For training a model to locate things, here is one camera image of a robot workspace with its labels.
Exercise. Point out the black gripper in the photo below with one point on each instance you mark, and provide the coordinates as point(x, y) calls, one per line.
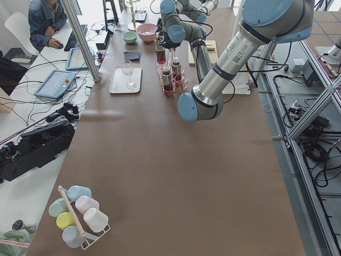
point(167, 42)

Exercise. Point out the tea bottle white cap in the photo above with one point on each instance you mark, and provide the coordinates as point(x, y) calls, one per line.
point(160, 53)

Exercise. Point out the copper wire bottle basket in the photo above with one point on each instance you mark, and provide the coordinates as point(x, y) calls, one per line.
point(178, 87)

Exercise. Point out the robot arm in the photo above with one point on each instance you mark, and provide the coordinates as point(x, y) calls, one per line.
point(262, 22)
point(181, 21)

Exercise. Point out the pink bowl of ice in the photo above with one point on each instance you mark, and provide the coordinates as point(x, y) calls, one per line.
point(147, 32)

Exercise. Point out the green ceramic bowl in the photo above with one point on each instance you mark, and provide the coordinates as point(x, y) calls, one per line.
point(129, 37)

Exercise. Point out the wooden cup stand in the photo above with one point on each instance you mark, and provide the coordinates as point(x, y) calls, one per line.
point(133, 25)

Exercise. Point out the clear wine glass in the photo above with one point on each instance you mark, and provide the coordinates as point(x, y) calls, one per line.
point(127, 70)

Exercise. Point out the bamboo cutting board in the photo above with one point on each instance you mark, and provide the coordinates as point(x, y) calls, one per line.
point(212, 52)

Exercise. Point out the cream rabbit serving tray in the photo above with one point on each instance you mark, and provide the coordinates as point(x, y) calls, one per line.
point(119, 80)

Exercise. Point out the far blue teach pendant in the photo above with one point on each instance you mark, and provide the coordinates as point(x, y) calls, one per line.
point(75, 60)

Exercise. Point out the blue teach pendant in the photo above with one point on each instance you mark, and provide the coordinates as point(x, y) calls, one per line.
point(75, 60)
point(55, 85)

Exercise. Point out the black keyboard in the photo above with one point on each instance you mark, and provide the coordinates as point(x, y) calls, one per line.
point(72, 40)

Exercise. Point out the near blue teach pendant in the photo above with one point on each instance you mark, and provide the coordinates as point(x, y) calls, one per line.
point(55, 85)

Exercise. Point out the person in denim jacket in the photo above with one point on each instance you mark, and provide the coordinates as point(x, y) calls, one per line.
point(45, 19)

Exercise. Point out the black equipment case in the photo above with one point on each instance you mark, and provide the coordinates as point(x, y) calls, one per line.
point(35, 149)

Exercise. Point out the blue plastic cup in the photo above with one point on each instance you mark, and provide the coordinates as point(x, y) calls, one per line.
point(74, 192)

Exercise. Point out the pink plastic cup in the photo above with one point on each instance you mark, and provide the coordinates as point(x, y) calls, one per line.
point(84, 203)

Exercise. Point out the white plastic cup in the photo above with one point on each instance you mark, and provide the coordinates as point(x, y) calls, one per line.
point(95, 219)

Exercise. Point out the green plastic cup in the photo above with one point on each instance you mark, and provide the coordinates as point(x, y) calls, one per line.
point(57, 207)

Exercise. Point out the yellow plastic cup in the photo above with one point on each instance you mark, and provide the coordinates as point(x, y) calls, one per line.
point(65, 220)

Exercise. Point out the grey-blue plastic cup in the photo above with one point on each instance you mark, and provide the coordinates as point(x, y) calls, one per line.
point(71, 236)

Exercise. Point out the aluminium frame post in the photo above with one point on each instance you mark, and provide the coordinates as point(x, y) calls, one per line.
point(76, 28)

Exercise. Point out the white wire cup rack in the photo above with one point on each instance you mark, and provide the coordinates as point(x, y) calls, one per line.
point(90, 237)

